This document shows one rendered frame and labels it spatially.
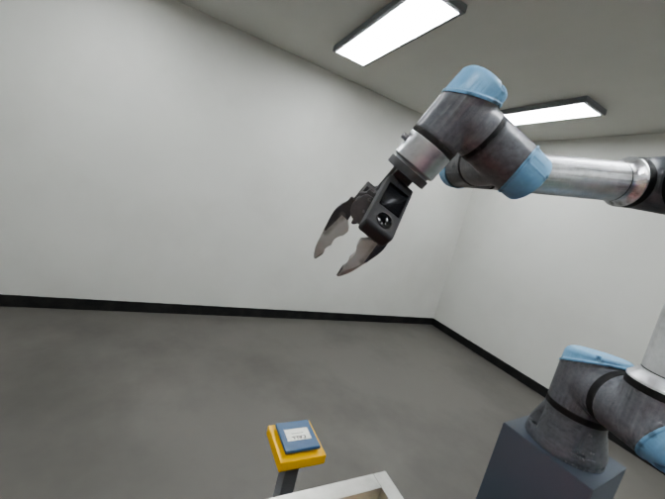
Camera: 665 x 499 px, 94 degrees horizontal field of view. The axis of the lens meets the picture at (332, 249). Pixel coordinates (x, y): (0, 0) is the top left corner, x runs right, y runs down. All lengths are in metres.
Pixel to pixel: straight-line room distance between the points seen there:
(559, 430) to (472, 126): 0.67
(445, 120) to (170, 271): 3.47
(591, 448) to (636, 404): 0.18
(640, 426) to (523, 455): 0.25
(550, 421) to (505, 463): 0.15
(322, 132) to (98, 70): 2.13
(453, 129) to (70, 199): 3.49
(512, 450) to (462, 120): 0.74
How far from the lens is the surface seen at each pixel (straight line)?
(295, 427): 1.01
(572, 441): 0.90
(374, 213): 0.42
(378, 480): 0.93
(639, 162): 0.82
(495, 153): 0.50
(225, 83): 3.67
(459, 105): 0.48
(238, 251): 3.72
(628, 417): 0.80
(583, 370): 0.86
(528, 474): 0.94
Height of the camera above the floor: 1.61
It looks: 9 degrees down
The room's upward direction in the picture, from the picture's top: 14 degrees clockwise
